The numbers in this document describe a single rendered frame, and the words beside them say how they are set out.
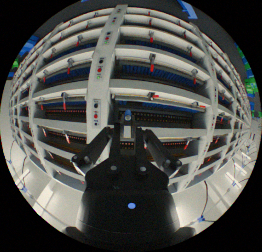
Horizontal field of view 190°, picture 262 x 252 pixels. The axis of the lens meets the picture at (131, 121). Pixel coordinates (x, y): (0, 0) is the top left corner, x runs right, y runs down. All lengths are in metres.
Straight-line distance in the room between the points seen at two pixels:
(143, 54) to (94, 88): 0.27
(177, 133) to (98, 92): 0.41
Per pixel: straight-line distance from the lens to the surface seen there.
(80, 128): 0.42
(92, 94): 0.37
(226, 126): 1.31
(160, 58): 0.46
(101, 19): 0.77
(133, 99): 0.38
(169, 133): 0.42
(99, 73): 0.38
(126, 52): 0.44
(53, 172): 1.13
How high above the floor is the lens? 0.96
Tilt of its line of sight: 12 degrees up
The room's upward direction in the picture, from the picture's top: 176 degrees counter-clockwise
